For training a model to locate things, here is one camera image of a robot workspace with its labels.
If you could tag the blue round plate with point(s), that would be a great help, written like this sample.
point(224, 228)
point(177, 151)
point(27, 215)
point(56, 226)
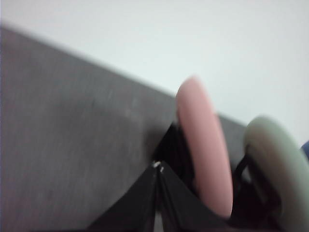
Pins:
point(306, 151)

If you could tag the pale green round plate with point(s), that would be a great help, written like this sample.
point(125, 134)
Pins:
point(277, 142)

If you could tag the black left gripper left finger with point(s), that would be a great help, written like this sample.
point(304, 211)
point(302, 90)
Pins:
point(135, 207)

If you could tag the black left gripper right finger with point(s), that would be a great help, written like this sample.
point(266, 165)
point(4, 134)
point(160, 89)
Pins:
point(183, 212)

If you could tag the black plastic dish rack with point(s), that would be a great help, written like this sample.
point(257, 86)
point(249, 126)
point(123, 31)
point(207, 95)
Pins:
point(173, 149)

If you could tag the pink round plate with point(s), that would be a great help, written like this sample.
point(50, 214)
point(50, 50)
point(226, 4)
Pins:
point(202, 135)

